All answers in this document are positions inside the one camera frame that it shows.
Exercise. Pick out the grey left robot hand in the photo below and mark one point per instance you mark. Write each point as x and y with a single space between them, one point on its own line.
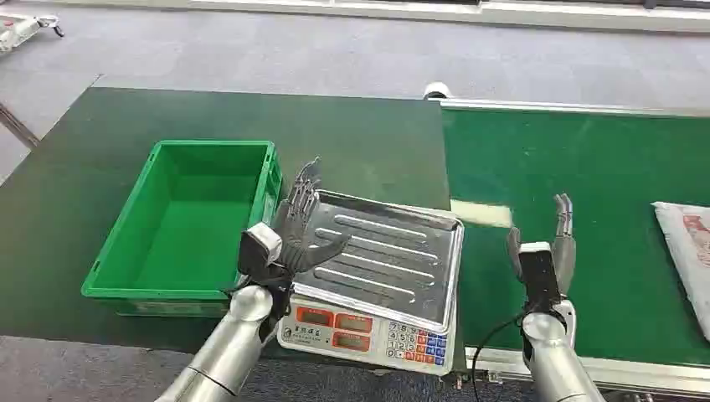
297 233

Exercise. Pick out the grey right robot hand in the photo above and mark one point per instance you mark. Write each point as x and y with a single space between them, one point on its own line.
562 251

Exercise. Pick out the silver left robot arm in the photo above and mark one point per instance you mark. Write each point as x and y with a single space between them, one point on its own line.
233 347

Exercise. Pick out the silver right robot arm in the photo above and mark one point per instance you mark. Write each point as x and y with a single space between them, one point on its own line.
552 355

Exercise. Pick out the green conveyor belt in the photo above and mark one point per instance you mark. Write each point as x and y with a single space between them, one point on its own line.
582 211

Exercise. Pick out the electronic weighing scale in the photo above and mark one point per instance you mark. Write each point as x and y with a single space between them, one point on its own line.
383 283

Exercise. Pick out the green plastic crate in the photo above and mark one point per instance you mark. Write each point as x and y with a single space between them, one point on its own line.
186 227

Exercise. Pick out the white printed parcel bag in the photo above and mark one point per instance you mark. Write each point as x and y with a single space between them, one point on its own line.
689 255

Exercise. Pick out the white conveyor roller end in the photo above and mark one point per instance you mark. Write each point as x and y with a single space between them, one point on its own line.
437 90

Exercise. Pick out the white wheeled machine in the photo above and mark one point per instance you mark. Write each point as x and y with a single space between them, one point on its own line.
22 29

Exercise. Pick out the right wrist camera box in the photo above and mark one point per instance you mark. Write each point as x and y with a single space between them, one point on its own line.
539 274

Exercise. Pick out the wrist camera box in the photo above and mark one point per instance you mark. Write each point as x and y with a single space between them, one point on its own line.
539 274
258 249

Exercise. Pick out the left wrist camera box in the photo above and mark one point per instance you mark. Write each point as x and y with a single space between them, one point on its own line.
258 249

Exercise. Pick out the silver conveyor frame rail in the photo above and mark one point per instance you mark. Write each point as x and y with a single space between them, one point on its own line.
621 373

